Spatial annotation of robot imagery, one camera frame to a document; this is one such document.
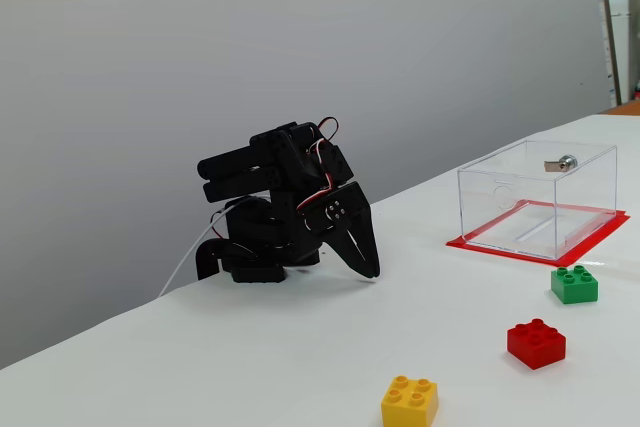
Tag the metal shelf post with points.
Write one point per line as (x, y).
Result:
(611, 47)

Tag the orange wooden table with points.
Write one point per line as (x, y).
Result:
(627, 108)

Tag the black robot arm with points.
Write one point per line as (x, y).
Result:
(280, 162)

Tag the black table clamp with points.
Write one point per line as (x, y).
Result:
(205, 257)

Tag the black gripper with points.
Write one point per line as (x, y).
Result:
(353, 208)

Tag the transparent plastic box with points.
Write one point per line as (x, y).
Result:
(507, 207)

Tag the yellow lego brick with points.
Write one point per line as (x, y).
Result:
(407, 404)

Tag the red lego brick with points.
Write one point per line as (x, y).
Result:
(536, 347)

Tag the silver metal box lock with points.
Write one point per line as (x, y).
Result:
(566, 163)

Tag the green lego brick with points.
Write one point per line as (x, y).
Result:
(575, 289)

